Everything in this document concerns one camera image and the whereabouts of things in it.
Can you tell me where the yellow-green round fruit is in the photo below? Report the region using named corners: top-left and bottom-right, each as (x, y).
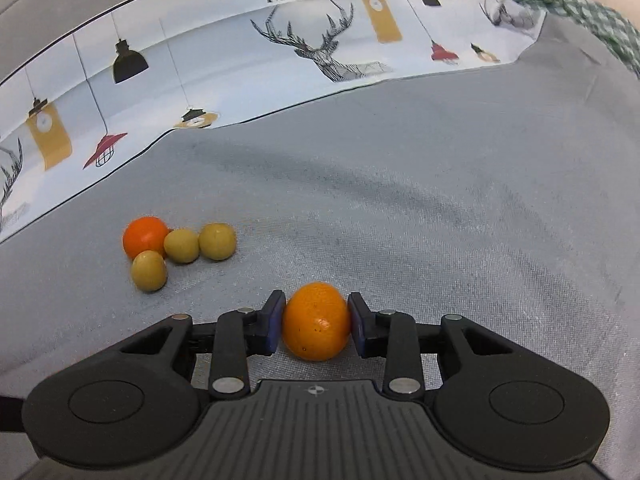
top-left (198, 223), bottom-right (237, 261)
top-left (131, 250), bottom-right (168, 292)
top-left (164, 229), bottom-right (201, 264)

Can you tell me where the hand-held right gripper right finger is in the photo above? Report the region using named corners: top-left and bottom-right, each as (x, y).
top-left (348, 291), bottom-right (517, 401)

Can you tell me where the light orange mandarin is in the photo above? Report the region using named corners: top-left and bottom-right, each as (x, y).
top-left (281, 282), bottom-right (352, 362)

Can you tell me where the green checked cloth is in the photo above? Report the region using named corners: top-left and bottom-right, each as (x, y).
top-left (500, 0), bottom-right (640, 79)

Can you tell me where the deer print pillow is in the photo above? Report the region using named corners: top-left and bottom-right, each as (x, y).
top-left (0, 0), bottom-right (547, 246)

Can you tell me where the deep orange mandarin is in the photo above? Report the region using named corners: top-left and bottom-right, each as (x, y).
top-left (122, 216), bottom-right (171, 260)

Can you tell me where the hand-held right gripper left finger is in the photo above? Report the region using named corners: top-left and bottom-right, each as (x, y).
top-left (119, 289), bottom-right (287, 401)

